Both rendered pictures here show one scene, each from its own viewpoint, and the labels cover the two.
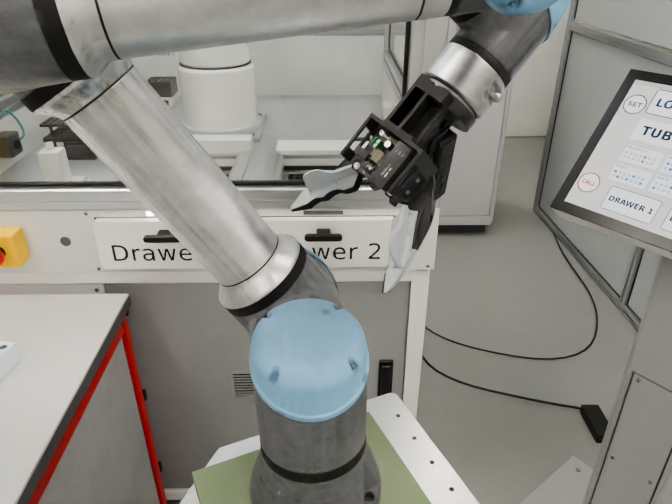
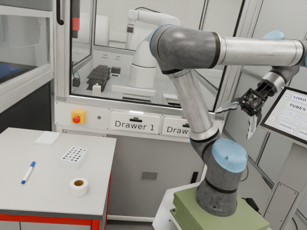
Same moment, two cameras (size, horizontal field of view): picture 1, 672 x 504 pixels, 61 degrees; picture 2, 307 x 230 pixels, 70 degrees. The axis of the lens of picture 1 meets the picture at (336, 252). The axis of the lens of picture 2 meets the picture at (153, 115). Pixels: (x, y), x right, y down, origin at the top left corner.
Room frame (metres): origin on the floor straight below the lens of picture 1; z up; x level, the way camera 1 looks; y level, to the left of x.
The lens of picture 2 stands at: (-0.18, 0.38, 1.43)
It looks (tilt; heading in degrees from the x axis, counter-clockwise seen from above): 22 degrees down; 354
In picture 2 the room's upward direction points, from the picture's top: 9 degrees clockwise
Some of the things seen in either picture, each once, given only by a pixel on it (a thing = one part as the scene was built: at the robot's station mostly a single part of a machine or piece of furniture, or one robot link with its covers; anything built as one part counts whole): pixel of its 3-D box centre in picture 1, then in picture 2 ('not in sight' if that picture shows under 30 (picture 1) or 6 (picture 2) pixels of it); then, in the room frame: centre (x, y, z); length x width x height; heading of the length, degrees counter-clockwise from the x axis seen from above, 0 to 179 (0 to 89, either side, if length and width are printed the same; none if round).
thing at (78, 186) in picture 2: not in sight; (78, 186); (0.55, 0.55, 0.78); 0.07 x 0.07 x 0.04
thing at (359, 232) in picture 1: (323, 242); (186, 128); (1.03, 0.03, 0.87); 0.29 x 0.02 x 0.11; 91
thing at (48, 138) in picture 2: not in sight; (48, 138); (0.92, 0.80, 0.77); 0.13 x 0.09 x 0.02; 177
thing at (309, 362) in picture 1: (309, 377); (225, 162); (0.46, 0.03, 1.03); 0.13 x 0.12 x 0.14; 10
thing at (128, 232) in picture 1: (169, 243); (135, 122); (1.03, 0.34, 0.87); 0.29 x 0.02 x 0.11; 91
